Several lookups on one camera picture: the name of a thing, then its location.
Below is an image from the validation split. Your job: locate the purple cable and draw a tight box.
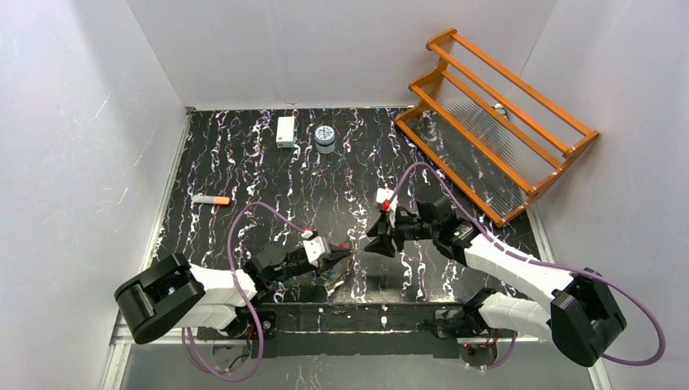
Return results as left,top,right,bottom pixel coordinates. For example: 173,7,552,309
383,162,666,371
180,201,314,384

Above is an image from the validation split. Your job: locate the metal keyring with red handle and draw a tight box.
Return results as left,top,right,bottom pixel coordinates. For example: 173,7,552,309
322,254,354,295

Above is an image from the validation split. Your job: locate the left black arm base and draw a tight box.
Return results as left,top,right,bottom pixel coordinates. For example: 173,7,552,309
196,309,277,340

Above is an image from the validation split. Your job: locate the white orange marker tube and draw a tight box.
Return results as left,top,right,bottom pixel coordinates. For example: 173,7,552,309
192,194,231,206

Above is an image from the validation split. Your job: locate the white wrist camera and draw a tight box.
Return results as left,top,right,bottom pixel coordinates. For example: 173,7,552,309
302,236,331,267
375,188,398,227

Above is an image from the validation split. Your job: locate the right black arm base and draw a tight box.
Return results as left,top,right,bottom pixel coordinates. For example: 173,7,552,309
422,307,501,367

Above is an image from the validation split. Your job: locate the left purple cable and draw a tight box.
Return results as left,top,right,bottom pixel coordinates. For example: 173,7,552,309
180,201,314,384

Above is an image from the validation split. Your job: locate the white small box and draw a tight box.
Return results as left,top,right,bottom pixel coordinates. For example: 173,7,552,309
275,116,296,149

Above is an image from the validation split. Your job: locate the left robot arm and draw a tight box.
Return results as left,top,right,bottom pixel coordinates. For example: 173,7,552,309
114,239,353,345

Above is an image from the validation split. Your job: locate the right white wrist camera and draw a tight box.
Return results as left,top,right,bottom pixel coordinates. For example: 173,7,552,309
375,188,398,227

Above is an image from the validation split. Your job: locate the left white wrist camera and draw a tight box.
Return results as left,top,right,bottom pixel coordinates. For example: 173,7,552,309
302,236,331,267

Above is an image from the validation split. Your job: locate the orange wooden shoe rack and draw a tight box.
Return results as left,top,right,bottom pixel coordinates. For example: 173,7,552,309
396,28,598,224

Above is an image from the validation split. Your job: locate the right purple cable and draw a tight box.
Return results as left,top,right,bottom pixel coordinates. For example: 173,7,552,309
383,162,666,371

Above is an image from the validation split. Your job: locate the aluminium rail frame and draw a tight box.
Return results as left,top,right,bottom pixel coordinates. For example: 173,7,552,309
102,303,612,389

